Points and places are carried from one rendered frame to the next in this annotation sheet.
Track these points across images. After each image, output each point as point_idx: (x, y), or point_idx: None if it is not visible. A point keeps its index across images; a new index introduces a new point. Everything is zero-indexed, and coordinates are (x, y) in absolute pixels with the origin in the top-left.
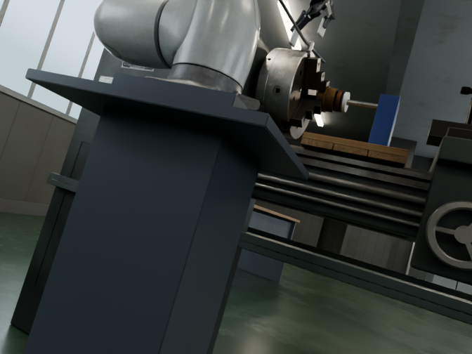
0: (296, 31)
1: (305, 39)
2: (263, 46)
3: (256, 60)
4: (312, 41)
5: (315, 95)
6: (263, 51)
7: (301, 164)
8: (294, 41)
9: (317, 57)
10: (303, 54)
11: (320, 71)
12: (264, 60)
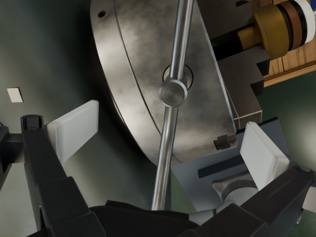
0: (64, 148)
1: (174, 133)
2: (146, 181)
3: (153, 163)
4: (182, 103)
5: (221, 35)
6: (143, 168)
7: (286, 145)
8: (90, 117)
9: (255, 115)
10: (235, 147)
11: (256, 88)
12: (138, 150)
